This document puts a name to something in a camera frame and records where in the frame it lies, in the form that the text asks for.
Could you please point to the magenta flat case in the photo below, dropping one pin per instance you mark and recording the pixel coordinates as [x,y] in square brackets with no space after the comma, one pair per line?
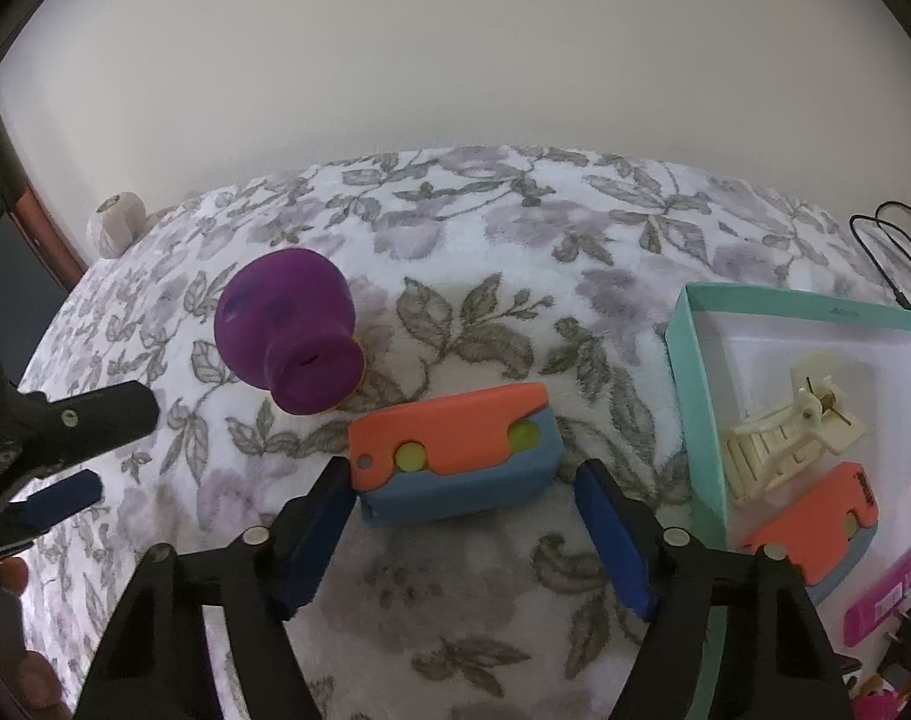
[883,600]

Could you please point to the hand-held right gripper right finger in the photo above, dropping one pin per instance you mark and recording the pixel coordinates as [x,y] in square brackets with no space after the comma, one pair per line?
[613,540]

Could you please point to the floral blanket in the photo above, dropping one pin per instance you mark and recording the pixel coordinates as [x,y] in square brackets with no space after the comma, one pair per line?
[500,240]

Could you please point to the purple rubber toy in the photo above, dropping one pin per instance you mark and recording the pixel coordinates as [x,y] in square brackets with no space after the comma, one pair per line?
[275,315]

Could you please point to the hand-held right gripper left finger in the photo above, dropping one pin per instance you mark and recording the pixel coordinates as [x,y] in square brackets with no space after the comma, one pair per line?
[313,540]

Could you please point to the orange and blue toy block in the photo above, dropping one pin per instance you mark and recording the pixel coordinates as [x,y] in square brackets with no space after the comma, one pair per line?
[440,427]
[808,532]

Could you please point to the cream hair claw clip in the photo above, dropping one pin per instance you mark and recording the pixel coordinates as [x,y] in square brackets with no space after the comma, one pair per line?
[770,450]

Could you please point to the dark wooden frame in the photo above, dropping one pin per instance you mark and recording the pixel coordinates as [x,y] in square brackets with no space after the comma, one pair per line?
[43,232]

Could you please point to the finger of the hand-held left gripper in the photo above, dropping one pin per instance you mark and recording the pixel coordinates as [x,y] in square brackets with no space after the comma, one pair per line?
[58,502]
[88,416]

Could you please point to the white thread roll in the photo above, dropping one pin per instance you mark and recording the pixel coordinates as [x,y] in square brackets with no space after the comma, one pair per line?
[118,225]

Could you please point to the white box with teal rim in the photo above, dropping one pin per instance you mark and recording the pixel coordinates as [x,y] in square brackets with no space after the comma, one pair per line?
[755,360]

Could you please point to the person's left hand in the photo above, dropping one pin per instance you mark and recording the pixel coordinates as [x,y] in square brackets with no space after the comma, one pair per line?
[9,576]

